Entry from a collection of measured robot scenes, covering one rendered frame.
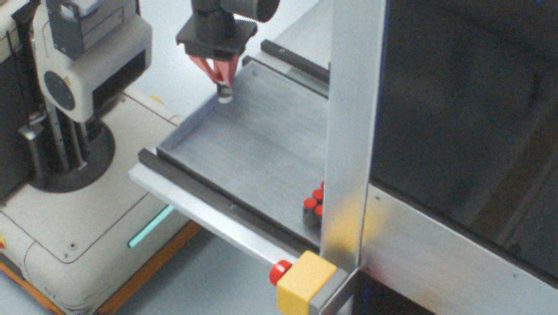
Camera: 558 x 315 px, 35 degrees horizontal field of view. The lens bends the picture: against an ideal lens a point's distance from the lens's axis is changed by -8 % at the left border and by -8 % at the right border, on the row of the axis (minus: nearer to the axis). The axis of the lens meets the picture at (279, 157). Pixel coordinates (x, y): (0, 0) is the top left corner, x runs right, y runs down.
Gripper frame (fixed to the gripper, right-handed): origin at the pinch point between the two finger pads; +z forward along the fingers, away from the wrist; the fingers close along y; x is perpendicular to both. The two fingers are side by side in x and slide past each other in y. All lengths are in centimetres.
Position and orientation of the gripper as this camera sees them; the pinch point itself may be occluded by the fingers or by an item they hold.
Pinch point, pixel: (223, 79)
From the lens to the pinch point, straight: 139.1
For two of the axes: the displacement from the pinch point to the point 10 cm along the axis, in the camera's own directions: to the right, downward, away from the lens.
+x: 3.7, -6.8, 6.2
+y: 9.2, 2.2, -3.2
